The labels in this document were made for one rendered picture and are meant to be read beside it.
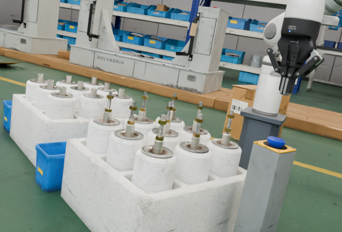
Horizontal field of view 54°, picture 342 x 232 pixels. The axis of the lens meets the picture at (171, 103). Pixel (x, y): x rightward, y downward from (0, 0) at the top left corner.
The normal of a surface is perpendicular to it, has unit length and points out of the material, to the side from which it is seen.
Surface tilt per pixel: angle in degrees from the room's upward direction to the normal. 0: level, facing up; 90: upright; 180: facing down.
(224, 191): 90
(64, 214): 0
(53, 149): 88
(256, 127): 90
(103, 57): 90
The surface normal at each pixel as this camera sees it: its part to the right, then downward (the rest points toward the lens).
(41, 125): -0.77, 0.00
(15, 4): 0.90, 0.23
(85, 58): -0.41, 0.11
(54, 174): 0.63, 0.29
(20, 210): 0.17, -0.97
